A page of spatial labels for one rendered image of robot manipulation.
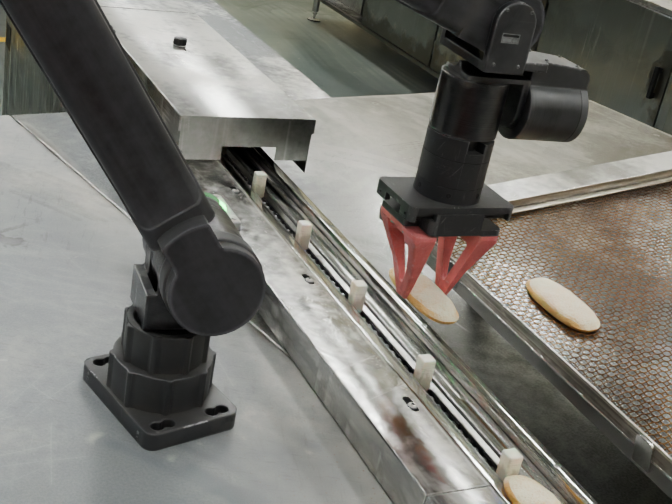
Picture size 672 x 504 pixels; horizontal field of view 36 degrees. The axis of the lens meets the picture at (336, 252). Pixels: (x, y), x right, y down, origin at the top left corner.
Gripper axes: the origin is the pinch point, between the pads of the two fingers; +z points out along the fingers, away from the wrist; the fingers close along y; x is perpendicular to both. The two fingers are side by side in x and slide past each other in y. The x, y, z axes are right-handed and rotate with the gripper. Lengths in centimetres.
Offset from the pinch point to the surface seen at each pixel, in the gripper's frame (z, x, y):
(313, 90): 11, 89, 30
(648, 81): 35, 192, 205
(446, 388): 7.6, -5.0, 1.6
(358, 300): 7.3, 10.5, 0.2
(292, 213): 7.7, 31.7, 1.9
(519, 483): 6.7, -19.1, -0.3
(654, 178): -2.7, 18.9, 42.3
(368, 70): 92, 378, 202
